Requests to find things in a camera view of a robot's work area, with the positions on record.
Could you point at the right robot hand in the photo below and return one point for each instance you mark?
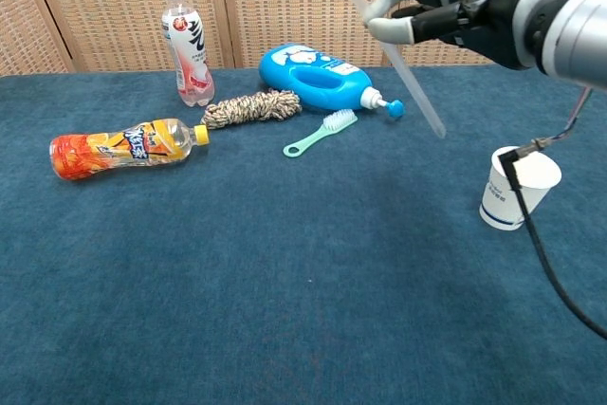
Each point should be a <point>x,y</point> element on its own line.
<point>465,11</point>

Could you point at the translucent plastic straw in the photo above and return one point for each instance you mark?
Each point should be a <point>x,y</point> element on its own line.
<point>393,51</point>

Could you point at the white paper cup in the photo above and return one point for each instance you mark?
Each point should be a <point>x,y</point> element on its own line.
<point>517,187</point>

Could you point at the blue detergent bottle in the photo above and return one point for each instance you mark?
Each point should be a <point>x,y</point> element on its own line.
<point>318,78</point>

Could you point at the teal scrub brush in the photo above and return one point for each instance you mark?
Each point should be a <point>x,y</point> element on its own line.
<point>318,134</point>

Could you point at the woven folding screen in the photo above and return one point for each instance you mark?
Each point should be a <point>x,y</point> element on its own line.
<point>213,6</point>

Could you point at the white pink drink bottle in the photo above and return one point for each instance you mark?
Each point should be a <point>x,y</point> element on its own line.
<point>187,49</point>

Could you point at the blue table mat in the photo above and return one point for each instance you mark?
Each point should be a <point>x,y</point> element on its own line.
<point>237,258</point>

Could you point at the orange iced tea bottle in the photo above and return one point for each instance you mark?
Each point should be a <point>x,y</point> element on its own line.
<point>123,149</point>

